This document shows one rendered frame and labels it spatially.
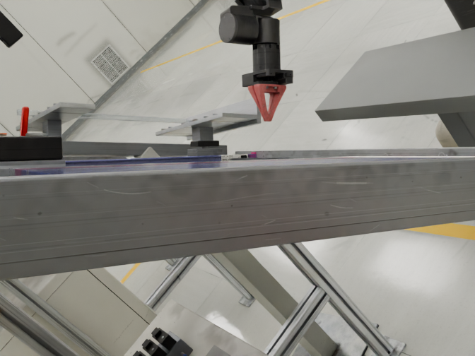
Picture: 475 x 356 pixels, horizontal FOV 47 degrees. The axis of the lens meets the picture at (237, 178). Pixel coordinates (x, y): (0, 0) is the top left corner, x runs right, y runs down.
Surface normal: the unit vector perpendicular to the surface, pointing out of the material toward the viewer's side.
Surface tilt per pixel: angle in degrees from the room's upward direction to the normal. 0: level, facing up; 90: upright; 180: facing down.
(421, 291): 0
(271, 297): 90
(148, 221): 90
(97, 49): 90
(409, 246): 0
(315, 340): 90
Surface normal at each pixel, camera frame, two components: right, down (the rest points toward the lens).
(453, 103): -0.62, 0.72
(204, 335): -0.61, -0.69
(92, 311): 0.50, 0.04
